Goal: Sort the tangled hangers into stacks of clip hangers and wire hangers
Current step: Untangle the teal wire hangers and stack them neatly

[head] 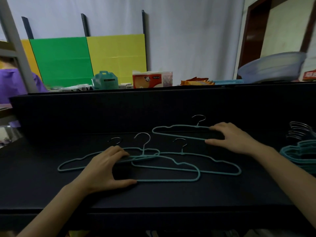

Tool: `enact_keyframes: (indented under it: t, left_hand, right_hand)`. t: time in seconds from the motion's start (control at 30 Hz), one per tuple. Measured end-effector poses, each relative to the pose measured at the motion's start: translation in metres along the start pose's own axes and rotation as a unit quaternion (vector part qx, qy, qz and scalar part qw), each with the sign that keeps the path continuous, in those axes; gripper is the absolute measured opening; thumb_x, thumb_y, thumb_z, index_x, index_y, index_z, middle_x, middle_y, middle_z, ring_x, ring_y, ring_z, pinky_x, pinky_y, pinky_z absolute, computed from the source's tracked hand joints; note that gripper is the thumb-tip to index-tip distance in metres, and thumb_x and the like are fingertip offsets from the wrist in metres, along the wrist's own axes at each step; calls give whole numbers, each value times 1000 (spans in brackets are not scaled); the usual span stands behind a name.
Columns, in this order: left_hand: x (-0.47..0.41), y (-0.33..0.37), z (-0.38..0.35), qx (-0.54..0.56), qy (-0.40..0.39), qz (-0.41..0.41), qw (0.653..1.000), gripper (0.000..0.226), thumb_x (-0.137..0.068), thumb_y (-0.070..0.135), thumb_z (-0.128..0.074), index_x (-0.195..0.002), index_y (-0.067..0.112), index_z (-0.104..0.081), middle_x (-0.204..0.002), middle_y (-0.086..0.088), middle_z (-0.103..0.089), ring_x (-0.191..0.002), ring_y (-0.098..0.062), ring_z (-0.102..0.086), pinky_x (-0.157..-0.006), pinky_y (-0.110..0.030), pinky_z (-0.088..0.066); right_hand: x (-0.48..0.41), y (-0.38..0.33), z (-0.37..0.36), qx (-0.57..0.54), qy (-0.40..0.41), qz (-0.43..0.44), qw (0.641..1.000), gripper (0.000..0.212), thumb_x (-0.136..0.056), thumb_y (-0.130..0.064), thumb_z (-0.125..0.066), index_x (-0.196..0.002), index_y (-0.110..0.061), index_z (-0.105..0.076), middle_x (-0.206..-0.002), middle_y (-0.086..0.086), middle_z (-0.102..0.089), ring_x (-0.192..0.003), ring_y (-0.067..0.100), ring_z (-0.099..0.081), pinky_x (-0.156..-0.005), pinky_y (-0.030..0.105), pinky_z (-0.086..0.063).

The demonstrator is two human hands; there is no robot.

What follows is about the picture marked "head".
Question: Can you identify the person's left hand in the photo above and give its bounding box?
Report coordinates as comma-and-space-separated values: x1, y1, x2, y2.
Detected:
74, 146, 138, 195

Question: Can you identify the person's right hand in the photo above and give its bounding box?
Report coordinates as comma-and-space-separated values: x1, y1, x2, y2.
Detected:
205, 122, 260, 156

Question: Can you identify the teal clothes hanger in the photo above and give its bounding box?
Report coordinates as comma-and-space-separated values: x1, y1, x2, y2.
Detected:
152, 115, 216, 141
57, 137, 161, 172
130, 132, 201, 183
158, 138, 242, 176

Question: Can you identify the person's left forearm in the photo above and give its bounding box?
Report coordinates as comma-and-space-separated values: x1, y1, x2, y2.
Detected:
16, 180, 93, 237

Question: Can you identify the person's right forearm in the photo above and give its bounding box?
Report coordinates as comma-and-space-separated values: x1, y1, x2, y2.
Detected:
253, 143, 316, 230

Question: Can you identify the flat blue plastic tray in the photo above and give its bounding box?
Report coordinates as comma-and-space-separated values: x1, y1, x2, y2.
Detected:
214, 79, 244, 85

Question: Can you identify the orange snack packet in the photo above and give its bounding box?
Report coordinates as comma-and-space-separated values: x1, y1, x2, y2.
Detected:
180, 77, 215, 86

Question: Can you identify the black upright partition board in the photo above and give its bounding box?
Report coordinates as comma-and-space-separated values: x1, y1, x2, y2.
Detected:
9, 82, 316, 140

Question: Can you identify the stack of teal hangers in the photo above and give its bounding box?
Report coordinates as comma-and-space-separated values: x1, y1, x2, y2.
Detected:
280, 121, 316, 175

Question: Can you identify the red and white tissue packet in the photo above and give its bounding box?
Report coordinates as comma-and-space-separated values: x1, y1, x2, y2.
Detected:
132, 70, 173, 89

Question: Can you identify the translucent blue plastic basin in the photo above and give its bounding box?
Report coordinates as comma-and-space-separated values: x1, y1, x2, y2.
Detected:
237, 51, 307, 84

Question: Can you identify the red box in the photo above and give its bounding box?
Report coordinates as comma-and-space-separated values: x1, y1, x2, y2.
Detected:
302, 69, 316, 82

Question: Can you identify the yellow board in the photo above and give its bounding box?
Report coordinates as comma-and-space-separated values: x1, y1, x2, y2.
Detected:
86, 34, 147, 84

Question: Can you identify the green board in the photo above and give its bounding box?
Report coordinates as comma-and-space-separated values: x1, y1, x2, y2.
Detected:
29, 37, 95, 89

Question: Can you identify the orange-yellow board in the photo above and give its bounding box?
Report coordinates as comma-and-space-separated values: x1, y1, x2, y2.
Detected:
21, 39, 43, 80

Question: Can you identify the teal box with handle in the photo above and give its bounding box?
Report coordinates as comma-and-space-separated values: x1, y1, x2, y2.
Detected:
92, 71, 119, 90

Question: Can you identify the brown door frame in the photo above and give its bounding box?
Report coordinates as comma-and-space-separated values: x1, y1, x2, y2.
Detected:
236, 0, 316, 79

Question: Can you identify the dark metal post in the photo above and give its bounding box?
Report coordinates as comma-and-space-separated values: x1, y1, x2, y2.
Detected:
141, 10, 148, 72
21, 16, 34, 40
81, 13, 90, 37

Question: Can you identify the grey metal shelf frame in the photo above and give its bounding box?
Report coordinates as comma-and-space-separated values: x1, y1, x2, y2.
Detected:
0, 0, 39, 94

